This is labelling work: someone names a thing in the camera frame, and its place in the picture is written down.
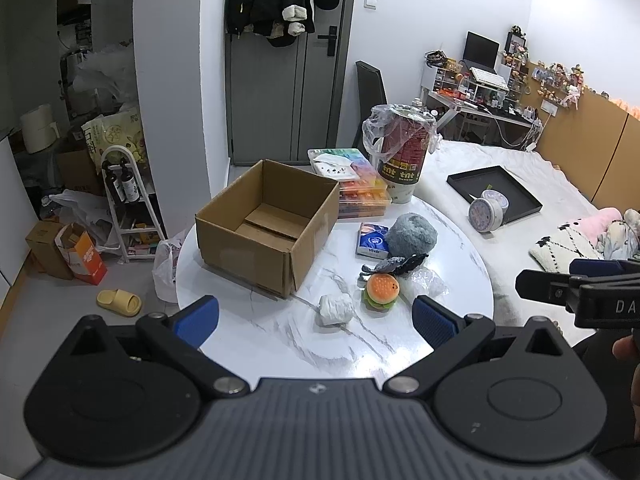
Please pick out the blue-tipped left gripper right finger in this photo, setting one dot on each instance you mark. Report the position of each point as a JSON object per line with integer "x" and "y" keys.
{"x": 456, "y": 343}

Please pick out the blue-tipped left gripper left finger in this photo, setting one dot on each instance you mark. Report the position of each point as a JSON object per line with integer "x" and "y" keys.
{"x": 176, "y": 341}

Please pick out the clear plastic bag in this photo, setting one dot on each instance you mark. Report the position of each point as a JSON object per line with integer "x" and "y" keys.
{"x": 422, "y": 281}

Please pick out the hamburger plush toy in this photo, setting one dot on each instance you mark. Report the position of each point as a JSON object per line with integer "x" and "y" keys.
{"x": 381, "y": 291}

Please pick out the grey fluffy plush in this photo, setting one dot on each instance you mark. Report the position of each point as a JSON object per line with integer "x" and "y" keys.
{"x": 411, "y": 234}

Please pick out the white cloth roll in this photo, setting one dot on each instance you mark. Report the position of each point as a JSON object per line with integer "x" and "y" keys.
{"x": 336, "y": 309}

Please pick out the blue tissue pack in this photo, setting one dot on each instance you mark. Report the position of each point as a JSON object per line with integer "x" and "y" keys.
{"x": 371, "y": 241}

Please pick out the person's right hand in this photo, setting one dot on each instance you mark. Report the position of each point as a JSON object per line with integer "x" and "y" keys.
{"x": 627, "y": 349}

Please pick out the black white patterned pillow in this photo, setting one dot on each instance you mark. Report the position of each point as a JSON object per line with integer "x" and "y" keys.
{"x": 576, "y": 239}

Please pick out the yellow slipper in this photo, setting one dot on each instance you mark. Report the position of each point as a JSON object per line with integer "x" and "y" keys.
{"x": 120, "y": 302}

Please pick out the pink plush toy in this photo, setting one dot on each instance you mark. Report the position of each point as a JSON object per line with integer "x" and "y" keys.
{"x": 605, "y": 219}

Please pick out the white plastic bag on floor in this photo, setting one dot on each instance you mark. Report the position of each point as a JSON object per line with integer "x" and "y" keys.
{"x": 165, "y": 267}

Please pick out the white bed blanket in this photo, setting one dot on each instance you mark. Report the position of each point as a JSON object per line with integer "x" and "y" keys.
{"x": 505, "y": 251}

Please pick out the black rectangular tray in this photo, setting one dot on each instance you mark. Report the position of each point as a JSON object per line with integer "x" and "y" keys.
{"x": 496, "y": 182}

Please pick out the round white tin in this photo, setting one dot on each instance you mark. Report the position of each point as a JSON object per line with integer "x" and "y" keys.
{"x": 488, "y": 211}

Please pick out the brown cardboard box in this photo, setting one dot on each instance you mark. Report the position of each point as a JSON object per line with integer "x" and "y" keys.
{"x": 268, "y": 226}

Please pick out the orange carton on floor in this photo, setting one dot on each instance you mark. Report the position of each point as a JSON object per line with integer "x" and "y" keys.
{"x": 80, "y": 255}

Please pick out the white card packet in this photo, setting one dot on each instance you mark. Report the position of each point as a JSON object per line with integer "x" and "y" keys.
{"x": 334, "y": 167}

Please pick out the red paper bucket with bag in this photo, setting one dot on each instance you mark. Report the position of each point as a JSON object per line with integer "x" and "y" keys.
{"x": 398, "y": 137}

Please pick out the yellow printed bag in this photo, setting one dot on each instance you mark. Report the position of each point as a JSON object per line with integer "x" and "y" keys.
{"x": 123, "y": 128}

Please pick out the white desk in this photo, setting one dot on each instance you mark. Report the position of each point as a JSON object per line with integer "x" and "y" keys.
{"x": 460, "y": 120}

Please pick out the cream air fryer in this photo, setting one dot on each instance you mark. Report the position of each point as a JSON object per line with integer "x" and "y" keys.
{"x": 39, "y": 129}

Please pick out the black folding chair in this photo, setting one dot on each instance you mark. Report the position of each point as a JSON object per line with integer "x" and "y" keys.
{"x": 371, "y": 92}

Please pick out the grey door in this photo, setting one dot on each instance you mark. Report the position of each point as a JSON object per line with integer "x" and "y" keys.
{"x": 284, "y": 101}

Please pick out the black laptop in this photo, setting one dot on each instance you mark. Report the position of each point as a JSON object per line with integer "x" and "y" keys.
{"x": 480, "y": 52}

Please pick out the white wire rack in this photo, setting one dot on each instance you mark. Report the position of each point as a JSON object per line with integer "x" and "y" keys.
{"x": 136, "y": 224}

